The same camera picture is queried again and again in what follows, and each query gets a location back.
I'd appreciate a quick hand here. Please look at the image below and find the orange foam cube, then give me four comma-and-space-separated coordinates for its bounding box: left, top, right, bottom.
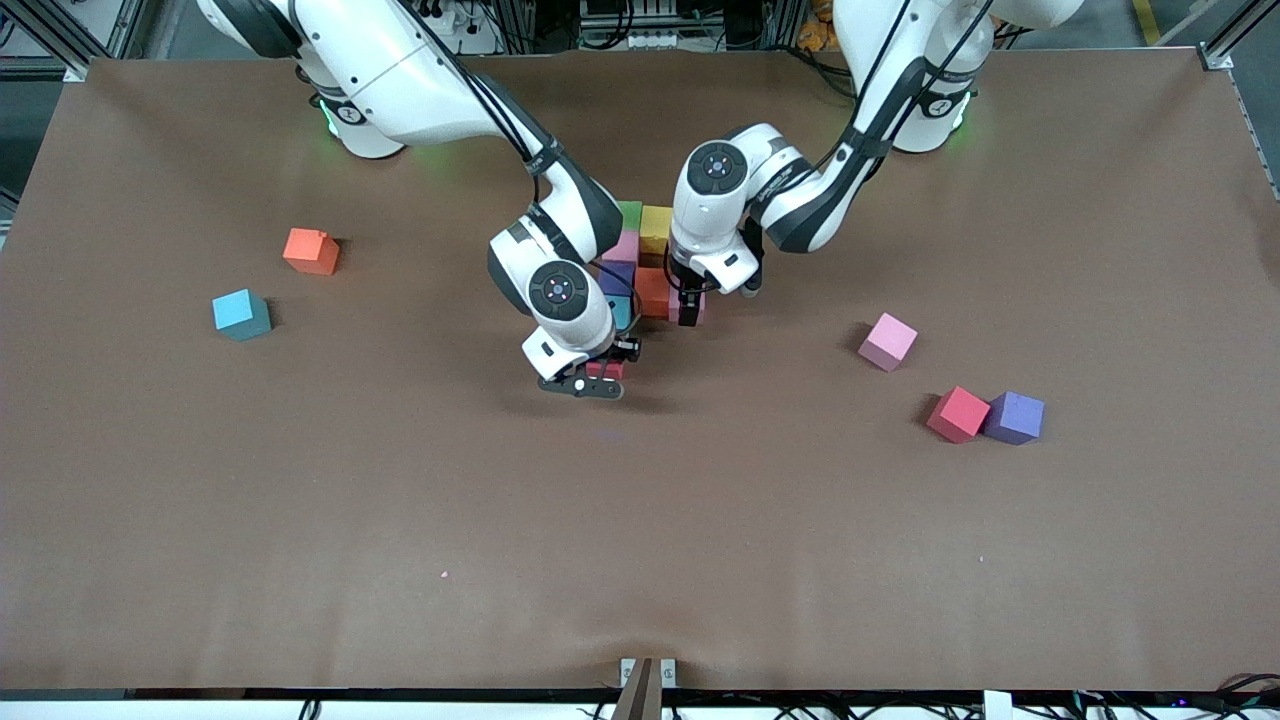
636, 267, 673, 319
282, 228, 341, 276

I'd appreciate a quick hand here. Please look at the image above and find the brown table cover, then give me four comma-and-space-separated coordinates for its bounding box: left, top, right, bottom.
0, 45, 1280, 701

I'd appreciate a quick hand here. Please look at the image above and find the pile of orange round objects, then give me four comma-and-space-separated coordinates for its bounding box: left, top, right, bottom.
797, 0, 846, 53

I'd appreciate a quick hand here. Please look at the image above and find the white power strip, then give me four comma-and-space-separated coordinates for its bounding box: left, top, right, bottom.
415, 0, 501, 56

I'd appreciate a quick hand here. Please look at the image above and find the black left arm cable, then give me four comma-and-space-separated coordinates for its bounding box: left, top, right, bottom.
663, 250, 721, 297

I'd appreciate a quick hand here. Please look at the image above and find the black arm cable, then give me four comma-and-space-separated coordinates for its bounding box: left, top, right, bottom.
597, 262, 643, 341
663, 250, 721, 297

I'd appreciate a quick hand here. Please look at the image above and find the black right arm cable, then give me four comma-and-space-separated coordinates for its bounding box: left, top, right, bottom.
597, 262, 643, 341

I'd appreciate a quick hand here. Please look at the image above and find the metal mount with brown post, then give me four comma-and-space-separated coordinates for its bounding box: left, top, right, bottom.
612, 656, 678, 720

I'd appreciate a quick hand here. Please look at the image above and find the aluminium frame profile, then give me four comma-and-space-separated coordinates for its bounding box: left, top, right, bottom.
0, 0, 151, 81
1200, 0, 1280, 71

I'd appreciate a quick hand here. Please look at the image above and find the black cable bundle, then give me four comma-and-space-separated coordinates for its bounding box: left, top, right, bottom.
1180, 672, 1280, 720

